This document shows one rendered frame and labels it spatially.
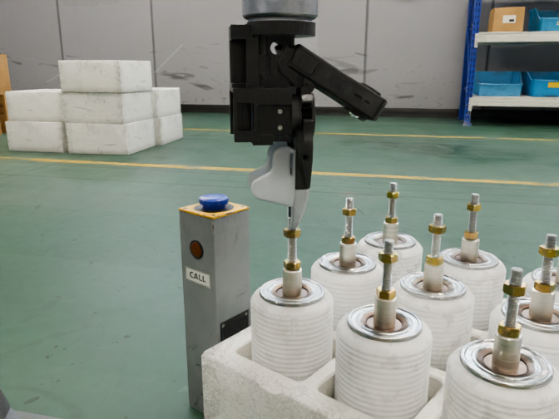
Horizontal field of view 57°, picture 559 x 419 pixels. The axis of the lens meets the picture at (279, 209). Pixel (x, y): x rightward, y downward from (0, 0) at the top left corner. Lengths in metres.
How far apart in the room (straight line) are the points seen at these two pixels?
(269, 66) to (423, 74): 5.17
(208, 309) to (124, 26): 5.93
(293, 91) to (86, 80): 2.80
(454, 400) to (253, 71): 0.35
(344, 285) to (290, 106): 0.25
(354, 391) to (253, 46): 0.35
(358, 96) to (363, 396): 0.30
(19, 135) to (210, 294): 2.96
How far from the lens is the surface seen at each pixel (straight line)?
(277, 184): 0.54
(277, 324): 0.58
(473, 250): 0.74
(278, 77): 0.54
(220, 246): 0.70
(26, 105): 3.57
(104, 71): 3.22
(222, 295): 0.73
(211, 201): 0.70
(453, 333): 0.63
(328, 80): 0.54
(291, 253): 0.58
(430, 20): 5.70
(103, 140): 3.27
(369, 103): 0.55
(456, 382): 0.49
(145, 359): 0.99
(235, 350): 0.64
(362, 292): 0.66
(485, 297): 0.73
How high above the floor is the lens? 0.50
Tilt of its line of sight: 15 degrees down
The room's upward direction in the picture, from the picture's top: straight up
